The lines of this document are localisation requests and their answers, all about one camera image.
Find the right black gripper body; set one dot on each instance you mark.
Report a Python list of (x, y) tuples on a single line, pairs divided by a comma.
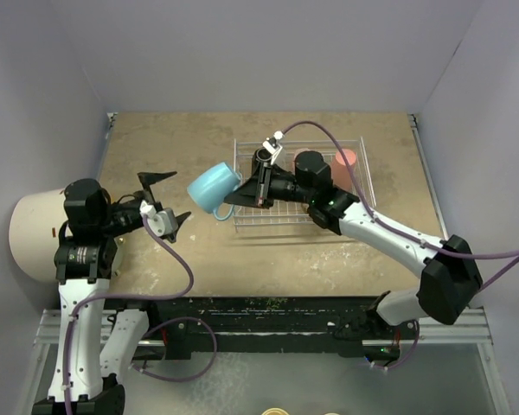
[(273, 186)]

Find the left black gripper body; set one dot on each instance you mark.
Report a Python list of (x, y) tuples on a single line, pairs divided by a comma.
[(122, 216)]

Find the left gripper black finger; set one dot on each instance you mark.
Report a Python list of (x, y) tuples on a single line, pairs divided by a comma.
[(175, 223), (147, 179)]

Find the light blue ceramic mug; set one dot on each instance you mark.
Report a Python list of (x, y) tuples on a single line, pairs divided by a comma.
[(209, 189)]

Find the black hexagonal ceramic mug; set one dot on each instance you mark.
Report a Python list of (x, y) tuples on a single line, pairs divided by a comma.
[(261, 155)]

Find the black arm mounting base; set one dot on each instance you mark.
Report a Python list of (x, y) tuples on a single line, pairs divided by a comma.
[(255, 312)]

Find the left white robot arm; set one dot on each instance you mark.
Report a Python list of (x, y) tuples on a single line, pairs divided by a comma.
[(89, 371)]

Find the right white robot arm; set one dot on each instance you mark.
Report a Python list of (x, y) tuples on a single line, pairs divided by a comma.
[(449, 278)]

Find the salmon tall tumbler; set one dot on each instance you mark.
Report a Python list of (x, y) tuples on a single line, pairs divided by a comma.
[(339, 172)]

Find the large cream cylindrical bucket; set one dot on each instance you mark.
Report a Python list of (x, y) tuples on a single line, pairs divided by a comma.
[(34, 233)]

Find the white wire dish rack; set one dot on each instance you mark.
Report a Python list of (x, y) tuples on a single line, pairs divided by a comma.
[(284, 213)]

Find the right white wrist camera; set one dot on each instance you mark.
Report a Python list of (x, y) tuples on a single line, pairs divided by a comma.
[(274, 147)]

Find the right aluminium table rail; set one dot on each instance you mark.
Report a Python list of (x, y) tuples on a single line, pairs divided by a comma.
[(414, 126)]

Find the aluminium front frame rail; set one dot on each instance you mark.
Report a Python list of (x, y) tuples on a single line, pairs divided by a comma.
[(471, 328)]

